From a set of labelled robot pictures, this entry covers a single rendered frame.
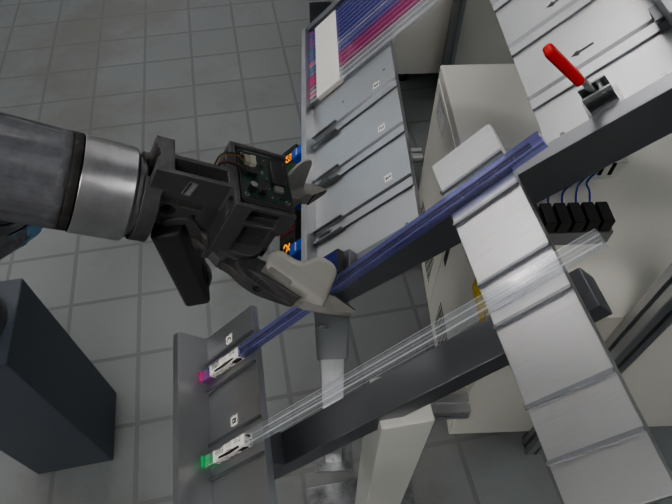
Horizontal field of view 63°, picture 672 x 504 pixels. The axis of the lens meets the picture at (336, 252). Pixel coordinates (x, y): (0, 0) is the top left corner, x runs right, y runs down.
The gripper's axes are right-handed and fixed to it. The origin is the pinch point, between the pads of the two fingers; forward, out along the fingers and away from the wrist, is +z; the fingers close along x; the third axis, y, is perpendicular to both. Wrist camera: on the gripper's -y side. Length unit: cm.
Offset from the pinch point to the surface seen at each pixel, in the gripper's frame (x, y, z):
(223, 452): -11.2, -25.3, -3.0
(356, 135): 35.7, -10.6, 17.9
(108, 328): 54, -112, 0
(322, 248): 17.8, -19.9, 13.0
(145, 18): 219, -111, 7
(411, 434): -14.2, -11.5, 13.5
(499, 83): 65, -5, 62
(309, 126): 46, -19, 15
